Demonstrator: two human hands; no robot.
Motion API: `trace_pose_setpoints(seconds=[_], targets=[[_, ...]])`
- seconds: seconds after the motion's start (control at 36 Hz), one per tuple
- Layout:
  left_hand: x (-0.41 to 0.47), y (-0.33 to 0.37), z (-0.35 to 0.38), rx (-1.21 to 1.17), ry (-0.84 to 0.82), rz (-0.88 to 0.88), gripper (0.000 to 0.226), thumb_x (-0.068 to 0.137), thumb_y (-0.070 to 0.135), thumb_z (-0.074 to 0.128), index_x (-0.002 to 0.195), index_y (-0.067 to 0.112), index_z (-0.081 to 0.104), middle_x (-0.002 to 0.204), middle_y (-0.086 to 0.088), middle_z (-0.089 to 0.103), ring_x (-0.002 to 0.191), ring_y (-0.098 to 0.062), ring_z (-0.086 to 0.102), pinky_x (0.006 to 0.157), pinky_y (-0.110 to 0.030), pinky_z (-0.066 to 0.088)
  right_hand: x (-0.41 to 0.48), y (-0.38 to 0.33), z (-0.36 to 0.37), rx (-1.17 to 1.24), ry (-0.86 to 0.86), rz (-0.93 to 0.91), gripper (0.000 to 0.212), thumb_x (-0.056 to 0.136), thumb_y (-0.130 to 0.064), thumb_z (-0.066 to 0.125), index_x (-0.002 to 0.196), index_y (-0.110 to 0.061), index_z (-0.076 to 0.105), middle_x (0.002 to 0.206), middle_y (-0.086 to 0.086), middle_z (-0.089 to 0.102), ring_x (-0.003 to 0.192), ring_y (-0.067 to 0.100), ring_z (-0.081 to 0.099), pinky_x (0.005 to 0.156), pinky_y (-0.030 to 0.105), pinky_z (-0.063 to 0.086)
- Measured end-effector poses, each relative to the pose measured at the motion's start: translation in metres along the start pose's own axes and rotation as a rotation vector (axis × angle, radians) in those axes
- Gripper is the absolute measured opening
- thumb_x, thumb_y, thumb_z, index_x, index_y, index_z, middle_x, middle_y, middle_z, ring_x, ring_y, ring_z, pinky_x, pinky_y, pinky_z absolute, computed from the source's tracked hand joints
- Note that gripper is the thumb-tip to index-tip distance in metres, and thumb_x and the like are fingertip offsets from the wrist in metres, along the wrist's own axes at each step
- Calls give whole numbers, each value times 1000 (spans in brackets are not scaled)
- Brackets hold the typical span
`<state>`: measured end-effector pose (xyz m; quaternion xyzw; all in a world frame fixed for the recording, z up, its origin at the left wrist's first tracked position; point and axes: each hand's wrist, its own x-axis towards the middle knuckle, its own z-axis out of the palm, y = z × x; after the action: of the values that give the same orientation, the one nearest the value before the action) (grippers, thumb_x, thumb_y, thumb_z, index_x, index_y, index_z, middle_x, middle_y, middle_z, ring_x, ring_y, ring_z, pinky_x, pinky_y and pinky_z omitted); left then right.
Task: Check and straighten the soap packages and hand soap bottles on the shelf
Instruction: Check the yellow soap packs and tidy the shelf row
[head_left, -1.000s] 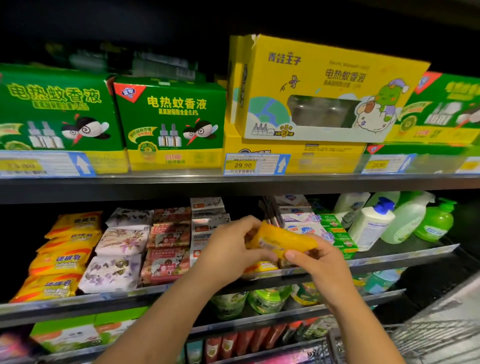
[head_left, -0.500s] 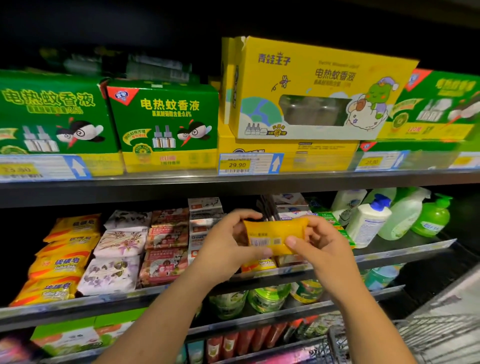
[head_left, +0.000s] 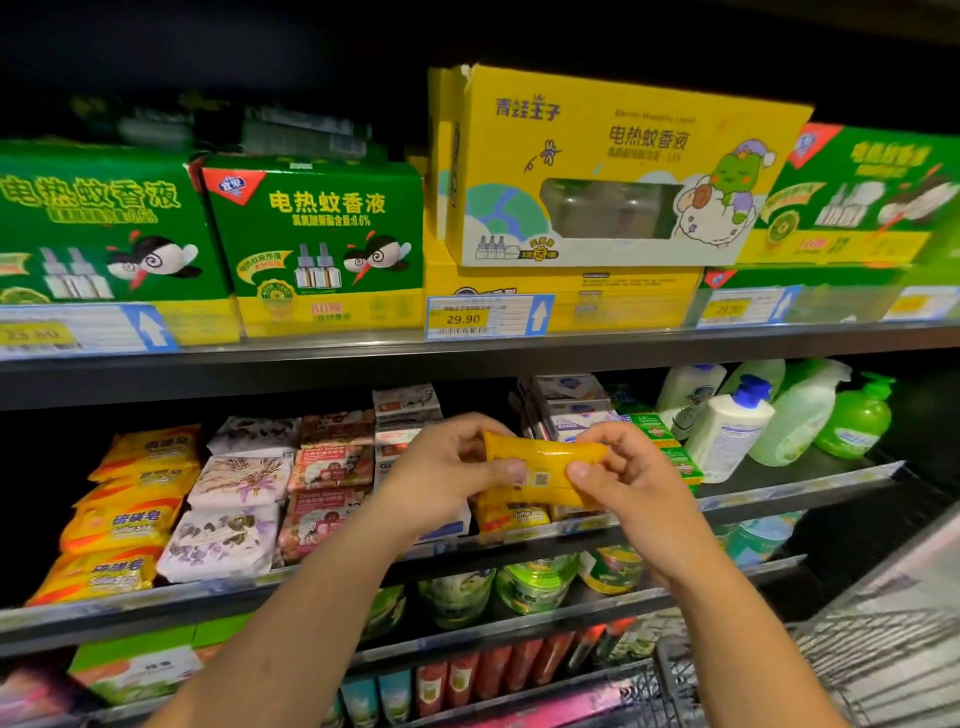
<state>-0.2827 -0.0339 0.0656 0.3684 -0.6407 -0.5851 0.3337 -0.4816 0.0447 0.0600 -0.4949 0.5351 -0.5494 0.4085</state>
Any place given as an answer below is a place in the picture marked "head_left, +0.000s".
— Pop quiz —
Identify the person's right hand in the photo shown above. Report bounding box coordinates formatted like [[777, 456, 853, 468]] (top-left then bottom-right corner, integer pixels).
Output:
[[565, 420, 725, 590]]

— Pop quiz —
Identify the bright green hand sanitizer bottle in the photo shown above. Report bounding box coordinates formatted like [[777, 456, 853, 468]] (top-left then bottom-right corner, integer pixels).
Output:
[[814, 372, 899, 461]]

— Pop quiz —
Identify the stack of yellow soap boxes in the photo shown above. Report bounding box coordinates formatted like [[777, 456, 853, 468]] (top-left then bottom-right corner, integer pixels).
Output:
[[472, 495, 560, 539]]

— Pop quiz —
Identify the white hand sanitizer bottle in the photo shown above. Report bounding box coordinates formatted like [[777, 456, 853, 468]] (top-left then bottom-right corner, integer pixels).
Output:
[[685, 375, 776, 485], [655, 363, 728, 437]]

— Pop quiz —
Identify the green box mosquito print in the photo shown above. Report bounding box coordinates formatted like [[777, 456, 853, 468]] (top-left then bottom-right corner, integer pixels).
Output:
[[202, 154, 428, 335], [0, 142, 242, 347]]

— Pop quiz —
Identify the stack of white orange soap boxes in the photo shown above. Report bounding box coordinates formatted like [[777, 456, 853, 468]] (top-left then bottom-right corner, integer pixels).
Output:
[[372, 382, 476, 545]]

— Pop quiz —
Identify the white blue price tag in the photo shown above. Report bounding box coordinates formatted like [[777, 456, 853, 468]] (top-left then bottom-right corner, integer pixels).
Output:
[[0, 304, 182, 359], [882, 285, 960, 323], [694, 285, 804, 329], [426, 292, 557, 341]]

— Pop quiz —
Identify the row of pink orange packets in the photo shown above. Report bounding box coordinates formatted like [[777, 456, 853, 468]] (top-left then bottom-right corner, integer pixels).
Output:
[[0, 667, 77, 728]]

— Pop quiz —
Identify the row of red tubes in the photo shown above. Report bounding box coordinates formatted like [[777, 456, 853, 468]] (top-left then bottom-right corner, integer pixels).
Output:
[[412, 615, 639, 716]]

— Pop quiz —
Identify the green white carton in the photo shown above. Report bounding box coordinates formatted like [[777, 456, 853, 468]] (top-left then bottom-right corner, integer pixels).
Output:
[[67, 630, 204, 704], [192, 612, 251, 650]]

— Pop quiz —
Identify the row of blue white tubes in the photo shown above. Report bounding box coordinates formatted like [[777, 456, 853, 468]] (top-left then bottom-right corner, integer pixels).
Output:
[[322, 667, 414, 728]]

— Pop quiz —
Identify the stack of pink soap boxes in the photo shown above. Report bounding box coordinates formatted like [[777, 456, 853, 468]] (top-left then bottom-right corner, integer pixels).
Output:
[[277, 409, 377, 566]]

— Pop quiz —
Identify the flat yellow box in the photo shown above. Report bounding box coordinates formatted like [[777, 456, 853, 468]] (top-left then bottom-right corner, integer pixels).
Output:
[[423, 225, 707, 335]]

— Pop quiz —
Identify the large yellow box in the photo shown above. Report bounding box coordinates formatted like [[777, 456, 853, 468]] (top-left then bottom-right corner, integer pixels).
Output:
[[427, 63, 815, 272]]

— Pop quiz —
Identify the stack of green soap boxes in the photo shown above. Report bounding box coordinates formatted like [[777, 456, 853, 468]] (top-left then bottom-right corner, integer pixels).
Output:
[[622, 408, 707, 491]]

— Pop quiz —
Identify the pale green hand sanitizer bottle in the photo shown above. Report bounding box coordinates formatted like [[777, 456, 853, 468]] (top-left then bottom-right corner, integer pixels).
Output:
[[723, 357, 788, 401]]

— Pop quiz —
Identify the wire basket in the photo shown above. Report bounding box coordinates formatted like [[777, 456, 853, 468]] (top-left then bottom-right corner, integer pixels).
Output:
[[630, 510, 960, 728]]

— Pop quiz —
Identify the yellow soap packet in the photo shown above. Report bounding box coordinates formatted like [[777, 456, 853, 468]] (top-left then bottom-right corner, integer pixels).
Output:
[[27, 547, 164, 606], [90, 426, 206, 482], [60, 502, 185, 557], [480, 432, 614, 509], [75, 465, 201, 515]]

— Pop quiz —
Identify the person's right forearm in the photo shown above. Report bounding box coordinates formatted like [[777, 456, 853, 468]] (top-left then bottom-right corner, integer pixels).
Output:
[[657, 543, 852, 728]]

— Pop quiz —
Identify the person's left forearm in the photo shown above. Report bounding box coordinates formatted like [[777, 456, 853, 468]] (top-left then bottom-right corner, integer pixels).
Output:
[[147, 517, 440, 728]]

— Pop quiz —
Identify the row of dark green packs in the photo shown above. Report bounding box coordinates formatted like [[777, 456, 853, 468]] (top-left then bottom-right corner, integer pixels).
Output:
[[67, 97, 377, 161]]

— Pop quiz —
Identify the person's left hand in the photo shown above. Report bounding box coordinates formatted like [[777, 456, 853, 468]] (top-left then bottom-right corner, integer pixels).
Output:
[[364, 412, 530, 545]]

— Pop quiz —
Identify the stack of floral soap boxes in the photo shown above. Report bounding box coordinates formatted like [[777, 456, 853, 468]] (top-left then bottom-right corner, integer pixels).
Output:
[[157, 415, 302, 587]]

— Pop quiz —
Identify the pink flat pack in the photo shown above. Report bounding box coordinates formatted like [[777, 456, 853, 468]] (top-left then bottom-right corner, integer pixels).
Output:
[[465, 675, 647, 728]]

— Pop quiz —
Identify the green yellow cartoon box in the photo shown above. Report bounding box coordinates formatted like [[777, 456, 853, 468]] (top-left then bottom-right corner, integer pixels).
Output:
[[742, 123, 960, 272]]

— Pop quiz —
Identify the stack of white purple soap boxes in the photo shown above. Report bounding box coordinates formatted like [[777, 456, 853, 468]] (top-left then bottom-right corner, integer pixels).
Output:
[[517, 372, 632, 446]]

